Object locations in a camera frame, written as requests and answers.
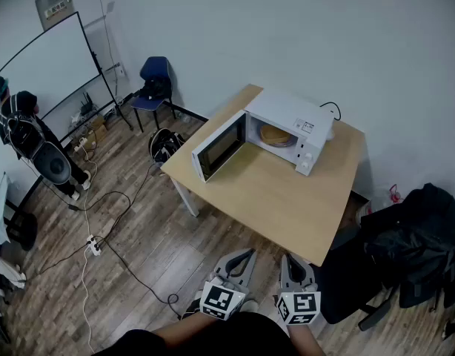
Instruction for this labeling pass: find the cardboard box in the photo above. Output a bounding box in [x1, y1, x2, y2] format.
[84, 115, 108, 140]

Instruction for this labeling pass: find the black stool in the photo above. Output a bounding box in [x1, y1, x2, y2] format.
[7, 211, 39, 252]

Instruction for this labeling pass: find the white floor cable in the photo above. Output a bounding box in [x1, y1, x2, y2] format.
[80, 150, 99, 352]

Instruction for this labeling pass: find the white power strip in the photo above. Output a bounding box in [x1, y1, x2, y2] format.
[85, 234, 102, 256]

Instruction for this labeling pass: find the person's black clothing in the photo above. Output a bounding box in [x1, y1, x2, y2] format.
[93, 309, 301, 356]

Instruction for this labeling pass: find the whiteboard on black stand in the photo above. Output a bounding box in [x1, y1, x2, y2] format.
[0, 11, 134, 144]

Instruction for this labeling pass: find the black oval device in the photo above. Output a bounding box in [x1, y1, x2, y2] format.
[31, 141, 72, 185]

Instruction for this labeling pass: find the black and white backpack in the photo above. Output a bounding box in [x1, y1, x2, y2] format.
[148, 127, 186, 165]

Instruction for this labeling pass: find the black router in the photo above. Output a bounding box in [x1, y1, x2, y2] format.
[80, 92, 96, 115]

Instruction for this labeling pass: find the person's left shoe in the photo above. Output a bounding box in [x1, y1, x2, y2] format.
[181, 291, 205, 320]

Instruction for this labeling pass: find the glass microwave turntable plate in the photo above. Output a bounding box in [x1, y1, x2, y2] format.
[266, 138, 299, 151]

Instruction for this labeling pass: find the white table leg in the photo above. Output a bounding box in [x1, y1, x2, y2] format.
[171, 176, 201, 218]

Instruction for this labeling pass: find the person's left forearm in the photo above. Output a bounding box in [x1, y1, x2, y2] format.
[153, 311, 228, 349]

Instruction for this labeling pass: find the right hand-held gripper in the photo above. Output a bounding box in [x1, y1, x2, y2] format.
[276, 254, 322, 326]

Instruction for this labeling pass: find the black office chair with bags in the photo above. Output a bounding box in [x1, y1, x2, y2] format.
[360, 182, 455, 309]

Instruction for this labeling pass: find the person's right forearm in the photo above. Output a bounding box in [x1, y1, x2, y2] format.
[286, 322, 327, 356]

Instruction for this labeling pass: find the black floor cable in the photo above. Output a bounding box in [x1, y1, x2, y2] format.
[38, 163, 180, 317]

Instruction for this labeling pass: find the blue chair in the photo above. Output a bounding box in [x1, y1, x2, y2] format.
[130, 56, 176, 133]

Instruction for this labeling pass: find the black bag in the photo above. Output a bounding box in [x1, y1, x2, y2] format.
[138, 76, 173, 102]

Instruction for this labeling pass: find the grey wall electrical panel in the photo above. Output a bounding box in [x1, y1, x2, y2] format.
[35, 0, 73, 32]

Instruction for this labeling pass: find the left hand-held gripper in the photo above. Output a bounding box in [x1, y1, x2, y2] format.
[199, 248, 259, 322]

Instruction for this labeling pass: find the yellow plate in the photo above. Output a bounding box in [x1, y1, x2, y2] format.
[259, 123, 292, 146]

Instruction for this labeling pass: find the black cable with plug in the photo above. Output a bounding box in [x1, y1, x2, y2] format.
[319, 101, 342, 121]

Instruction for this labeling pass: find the white microwave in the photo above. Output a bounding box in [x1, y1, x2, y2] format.
[191, 87, 334, 183]

